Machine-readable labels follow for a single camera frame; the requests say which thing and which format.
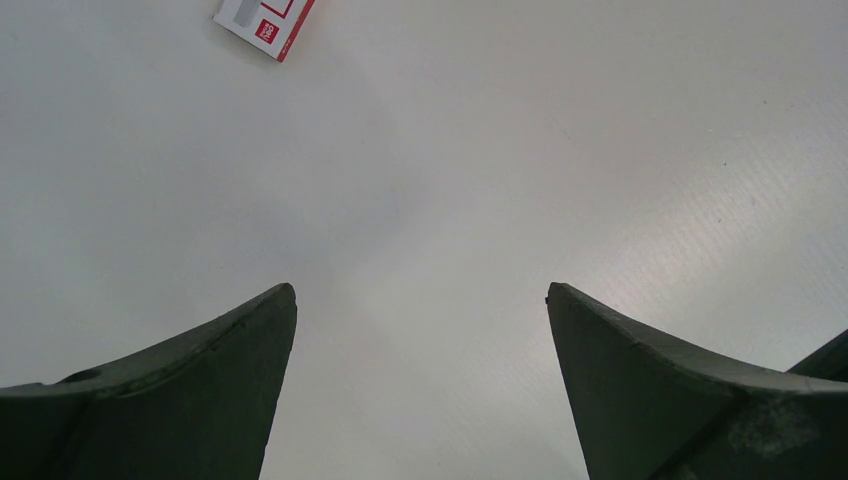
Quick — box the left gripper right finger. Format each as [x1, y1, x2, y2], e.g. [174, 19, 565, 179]
[546, 283, 847, 479]

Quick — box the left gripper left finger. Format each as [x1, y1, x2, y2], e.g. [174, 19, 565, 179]
[1, 283, 297, 479]

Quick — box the red white staple box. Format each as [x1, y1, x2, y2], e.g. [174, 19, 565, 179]
[212, 0, 315, 63]

